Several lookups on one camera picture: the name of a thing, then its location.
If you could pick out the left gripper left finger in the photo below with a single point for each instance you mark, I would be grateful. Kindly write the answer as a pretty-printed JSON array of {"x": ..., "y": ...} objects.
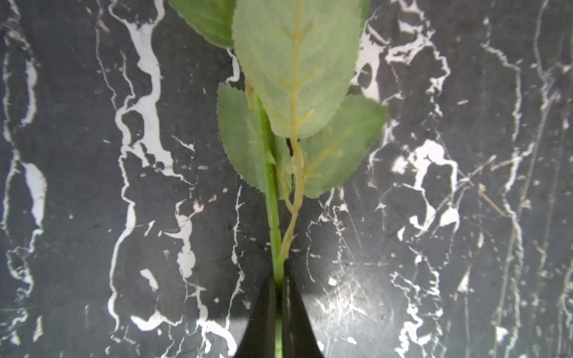
[{"x": 259, "y": 338}]

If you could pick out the pink rose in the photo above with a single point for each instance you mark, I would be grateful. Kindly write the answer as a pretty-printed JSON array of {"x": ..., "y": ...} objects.
[{"x": 294, "y": 132}]

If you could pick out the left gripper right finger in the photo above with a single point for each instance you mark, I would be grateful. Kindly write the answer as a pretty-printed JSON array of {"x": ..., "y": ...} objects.
[{"x": 297, "y": 336}]

